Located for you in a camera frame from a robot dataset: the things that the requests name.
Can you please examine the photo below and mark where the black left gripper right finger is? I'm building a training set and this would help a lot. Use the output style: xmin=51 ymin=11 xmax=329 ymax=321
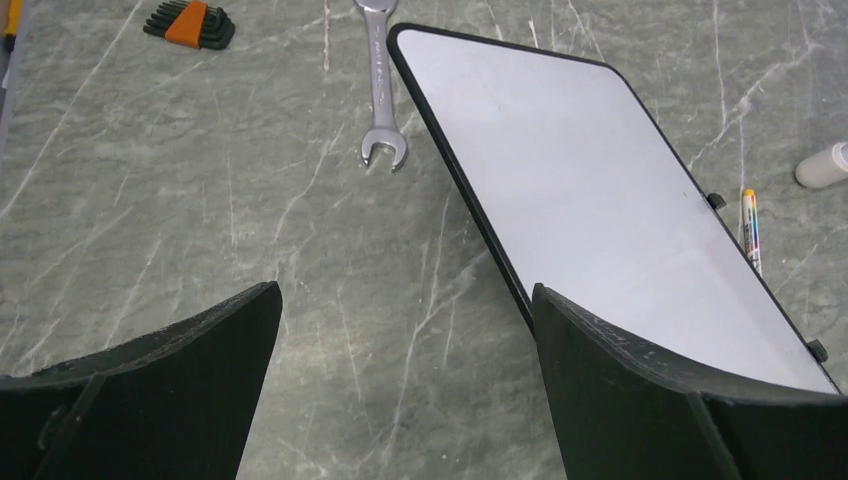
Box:
xmin=532 ymin=284 xmax=847 ymax=479

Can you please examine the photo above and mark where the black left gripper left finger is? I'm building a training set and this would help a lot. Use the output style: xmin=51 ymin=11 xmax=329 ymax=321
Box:
xmin=1 ymin=282 xmax=283 ymax=479

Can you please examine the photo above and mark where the black framed whiteboard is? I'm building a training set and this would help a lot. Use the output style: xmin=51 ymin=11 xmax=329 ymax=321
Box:
xmin=387 ymin=23 xmax=837 ymax=393

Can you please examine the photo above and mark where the white yellow marker pen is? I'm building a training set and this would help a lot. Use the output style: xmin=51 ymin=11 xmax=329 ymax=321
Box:
xmin=740 ymin=189 xmax=763 ymax=275

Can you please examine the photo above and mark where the white plastic bottle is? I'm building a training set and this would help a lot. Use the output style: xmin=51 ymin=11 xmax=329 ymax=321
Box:
xmin=795 ymin=142 xmax=848 ymax=189

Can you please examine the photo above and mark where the orange black hex key set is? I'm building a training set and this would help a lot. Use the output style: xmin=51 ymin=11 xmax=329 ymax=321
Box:
xmin=143 ymin=1 xmax=236 ymax=51

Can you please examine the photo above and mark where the silver open-end wrench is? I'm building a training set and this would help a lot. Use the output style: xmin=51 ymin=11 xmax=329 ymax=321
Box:
xmin=353 ymin=0 xmax=408 ymax=172

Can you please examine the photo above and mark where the yellow handled tool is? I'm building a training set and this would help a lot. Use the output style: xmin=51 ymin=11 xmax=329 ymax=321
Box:
xmin=1 ymin=0 xmax=24 ymax=54

